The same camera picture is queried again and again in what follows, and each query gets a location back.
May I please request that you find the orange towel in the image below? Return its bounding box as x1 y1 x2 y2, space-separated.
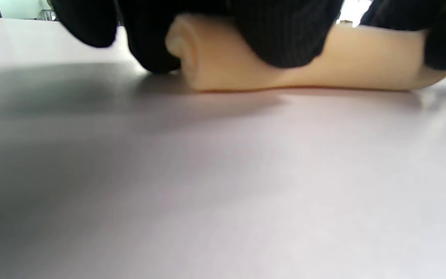
165 13 446 93

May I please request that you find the person's left hand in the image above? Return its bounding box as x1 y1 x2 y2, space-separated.
50 0 344 74

